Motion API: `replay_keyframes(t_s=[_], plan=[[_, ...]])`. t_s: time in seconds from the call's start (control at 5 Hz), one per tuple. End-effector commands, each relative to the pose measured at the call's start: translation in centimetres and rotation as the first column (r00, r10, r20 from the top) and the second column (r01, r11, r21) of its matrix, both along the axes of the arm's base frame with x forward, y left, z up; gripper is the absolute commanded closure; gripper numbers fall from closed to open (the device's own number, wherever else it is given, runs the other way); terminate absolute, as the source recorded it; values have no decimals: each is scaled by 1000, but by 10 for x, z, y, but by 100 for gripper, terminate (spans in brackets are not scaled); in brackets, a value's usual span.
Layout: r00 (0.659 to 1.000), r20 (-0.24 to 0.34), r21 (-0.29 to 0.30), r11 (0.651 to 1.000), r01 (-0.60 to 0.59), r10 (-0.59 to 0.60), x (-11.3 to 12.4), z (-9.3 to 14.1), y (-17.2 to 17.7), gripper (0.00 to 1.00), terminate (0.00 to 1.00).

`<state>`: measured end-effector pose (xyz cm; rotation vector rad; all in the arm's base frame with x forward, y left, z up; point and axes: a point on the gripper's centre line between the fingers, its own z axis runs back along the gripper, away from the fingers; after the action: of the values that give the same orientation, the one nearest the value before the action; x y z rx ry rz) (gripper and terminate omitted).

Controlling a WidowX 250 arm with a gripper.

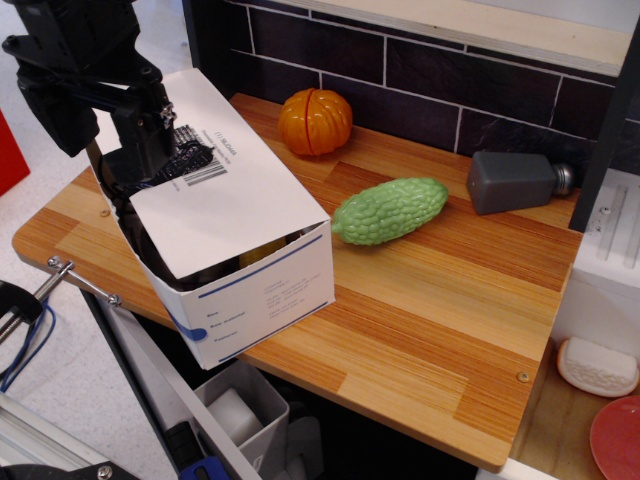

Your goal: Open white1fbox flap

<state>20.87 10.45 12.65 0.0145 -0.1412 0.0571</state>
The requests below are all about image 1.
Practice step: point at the blue black tool handle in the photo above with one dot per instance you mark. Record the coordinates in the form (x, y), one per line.
(189, 458)

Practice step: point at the white toy bread slice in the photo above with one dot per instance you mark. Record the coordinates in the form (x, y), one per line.
(596, 369)

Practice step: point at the metal table clamp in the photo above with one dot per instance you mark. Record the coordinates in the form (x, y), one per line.
(20, 306)

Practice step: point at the yellow toy corn front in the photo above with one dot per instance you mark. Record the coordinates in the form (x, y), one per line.
(254, 255)

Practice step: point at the wooden upper shelf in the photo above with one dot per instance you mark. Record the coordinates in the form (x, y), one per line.
(530, 36)

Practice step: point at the orange toy pumpkin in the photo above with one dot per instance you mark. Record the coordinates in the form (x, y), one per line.
(315, 122)

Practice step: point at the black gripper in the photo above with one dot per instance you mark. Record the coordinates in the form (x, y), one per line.
(79, 56)

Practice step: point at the white cardboard box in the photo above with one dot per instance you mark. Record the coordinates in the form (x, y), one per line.
(200, 224)

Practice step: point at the green toy bitter gourd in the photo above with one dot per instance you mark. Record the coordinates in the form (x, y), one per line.
(389, 211)

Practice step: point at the aluminium frame rail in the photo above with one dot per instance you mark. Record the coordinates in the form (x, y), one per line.
(27, 438)

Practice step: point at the red plate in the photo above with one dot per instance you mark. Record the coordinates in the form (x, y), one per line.
(614, 439)

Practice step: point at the white block in bin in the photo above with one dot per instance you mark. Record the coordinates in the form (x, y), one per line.
(235, 417)

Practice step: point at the grey plastic bin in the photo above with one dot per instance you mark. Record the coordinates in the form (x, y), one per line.
(266, 451)

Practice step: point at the red box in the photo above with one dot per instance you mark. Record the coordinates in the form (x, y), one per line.
(13, 167)

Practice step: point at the grey shaker bottle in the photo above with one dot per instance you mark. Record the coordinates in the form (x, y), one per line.
(501, 181)

